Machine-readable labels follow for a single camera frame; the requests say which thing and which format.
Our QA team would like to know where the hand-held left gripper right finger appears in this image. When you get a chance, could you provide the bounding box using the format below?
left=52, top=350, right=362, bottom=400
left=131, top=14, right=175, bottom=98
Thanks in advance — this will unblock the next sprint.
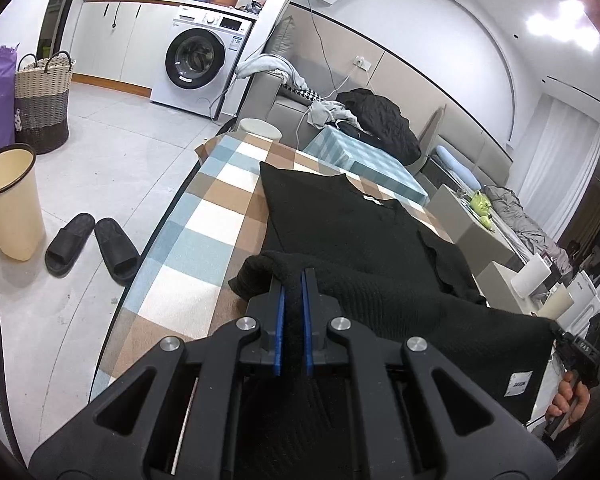
left=301, top=267, right=557, bottom=480

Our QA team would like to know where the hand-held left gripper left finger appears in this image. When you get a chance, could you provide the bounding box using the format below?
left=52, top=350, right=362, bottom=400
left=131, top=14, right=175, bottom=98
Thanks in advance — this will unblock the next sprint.
left=27, top=280, right=287, bottom=480

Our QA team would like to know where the black knit sweater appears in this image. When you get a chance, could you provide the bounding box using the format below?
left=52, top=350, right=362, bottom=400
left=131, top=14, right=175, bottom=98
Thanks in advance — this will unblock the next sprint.
left=228, top=161, right=556, bottom=480

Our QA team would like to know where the person's right hand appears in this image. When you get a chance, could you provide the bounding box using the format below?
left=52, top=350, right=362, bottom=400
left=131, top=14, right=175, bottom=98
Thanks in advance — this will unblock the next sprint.
left=547, top=375, right=592, bottom=426

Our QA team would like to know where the white paper roll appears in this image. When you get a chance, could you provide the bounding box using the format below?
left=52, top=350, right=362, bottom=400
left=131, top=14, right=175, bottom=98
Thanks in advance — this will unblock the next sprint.
left=511, top=255, right=552, bottom=297

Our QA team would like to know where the checkered tablecloth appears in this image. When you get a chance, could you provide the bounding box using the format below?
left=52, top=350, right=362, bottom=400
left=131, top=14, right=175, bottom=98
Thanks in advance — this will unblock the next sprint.
left=92, top=132, right=456, bottom=401

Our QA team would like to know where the grey duvet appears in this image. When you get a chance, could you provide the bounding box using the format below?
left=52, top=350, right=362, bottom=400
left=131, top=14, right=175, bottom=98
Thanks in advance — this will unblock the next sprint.
left=485, top=185, right=561, bottom=261

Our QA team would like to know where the light blue checkered cloth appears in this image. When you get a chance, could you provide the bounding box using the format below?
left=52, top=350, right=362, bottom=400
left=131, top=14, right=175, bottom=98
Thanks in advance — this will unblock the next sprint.
left=302, top=125, right=430, bottom=206

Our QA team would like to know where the black slipper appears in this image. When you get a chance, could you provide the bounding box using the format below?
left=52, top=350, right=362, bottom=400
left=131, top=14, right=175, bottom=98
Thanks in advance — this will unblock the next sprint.
left=94, top=217, right=142, bottom=286
left=44, top=212, right=97, bottom=278

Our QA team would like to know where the beige side cabinet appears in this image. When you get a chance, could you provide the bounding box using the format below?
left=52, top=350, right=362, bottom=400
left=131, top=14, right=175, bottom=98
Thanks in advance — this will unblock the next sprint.
left=426, top=184, right=523, bottom=261

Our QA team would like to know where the green toy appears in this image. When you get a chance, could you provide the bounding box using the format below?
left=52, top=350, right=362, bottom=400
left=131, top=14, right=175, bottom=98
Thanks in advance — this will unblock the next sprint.
left=467, top=191, right=496, bottom=228

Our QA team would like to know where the white curtain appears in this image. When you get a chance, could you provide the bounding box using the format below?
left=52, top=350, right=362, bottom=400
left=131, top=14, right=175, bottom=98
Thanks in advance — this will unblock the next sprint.
left=517, top=95, right=600, bottom=241

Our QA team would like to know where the white round stool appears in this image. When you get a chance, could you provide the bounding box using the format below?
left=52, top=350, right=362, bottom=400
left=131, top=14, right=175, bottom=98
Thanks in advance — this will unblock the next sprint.
left=237, top=117, right=283, bottom=142

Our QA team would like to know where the light grey garment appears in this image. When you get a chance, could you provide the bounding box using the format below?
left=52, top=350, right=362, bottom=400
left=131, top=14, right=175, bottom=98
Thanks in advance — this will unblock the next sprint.
left=307, top=100, right=361, bottom=128

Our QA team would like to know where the grey sofa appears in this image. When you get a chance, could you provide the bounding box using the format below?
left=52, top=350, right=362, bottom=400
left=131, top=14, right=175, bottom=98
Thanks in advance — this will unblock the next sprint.
left=237, top=67, right=431, bottom=181

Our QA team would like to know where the blue pillow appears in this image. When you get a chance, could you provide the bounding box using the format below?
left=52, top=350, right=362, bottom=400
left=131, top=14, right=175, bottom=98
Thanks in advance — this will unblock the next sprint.
left=432, top=145, right=481, bottom=191

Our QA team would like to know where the black jacket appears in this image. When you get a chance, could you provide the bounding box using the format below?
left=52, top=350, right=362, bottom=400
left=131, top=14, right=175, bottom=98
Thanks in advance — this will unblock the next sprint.
left=336, top=88, right=422, bottom=165

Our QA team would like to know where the black white patterned cushion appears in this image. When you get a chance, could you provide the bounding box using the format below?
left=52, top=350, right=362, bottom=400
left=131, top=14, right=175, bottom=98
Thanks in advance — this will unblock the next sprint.
left=280, top=84, right=323, bottom=106

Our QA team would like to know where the white washing machine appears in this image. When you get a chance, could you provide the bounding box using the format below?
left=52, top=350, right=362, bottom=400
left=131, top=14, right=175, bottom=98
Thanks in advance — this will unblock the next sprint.
left=150, top=4, right=258, bottom=121

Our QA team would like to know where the pale grey blanket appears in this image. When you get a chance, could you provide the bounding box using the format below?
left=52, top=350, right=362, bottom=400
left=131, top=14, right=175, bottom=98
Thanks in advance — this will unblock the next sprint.
left=236, top=54, right=308, bottom=92

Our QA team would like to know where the beige plastic bucket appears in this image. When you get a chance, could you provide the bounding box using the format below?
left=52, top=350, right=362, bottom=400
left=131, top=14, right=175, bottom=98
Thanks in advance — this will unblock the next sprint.
left=0, top=143, right=47, bottom=262

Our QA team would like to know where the grey pillow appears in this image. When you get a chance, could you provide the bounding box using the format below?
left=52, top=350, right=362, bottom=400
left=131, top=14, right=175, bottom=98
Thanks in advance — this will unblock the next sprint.
left=264, top=15, right=296, bottom=61

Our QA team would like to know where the woven laundry basket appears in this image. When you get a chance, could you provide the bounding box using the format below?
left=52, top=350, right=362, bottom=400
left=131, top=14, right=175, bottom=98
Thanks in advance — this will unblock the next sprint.
left=14, top=51, right=76, bottom=155

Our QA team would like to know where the white kitchen cabinet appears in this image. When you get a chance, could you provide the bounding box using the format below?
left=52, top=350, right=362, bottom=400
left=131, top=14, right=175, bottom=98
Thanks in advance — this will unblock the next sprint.
left=71, top=0, right=261, bottom=96

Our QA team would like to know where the dark glass door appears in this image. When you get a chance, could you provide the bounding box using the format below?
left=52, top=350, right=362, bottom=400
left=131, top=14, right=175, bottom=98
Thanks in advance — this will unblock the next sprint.
left=37, top=0, right=88, bottom=61

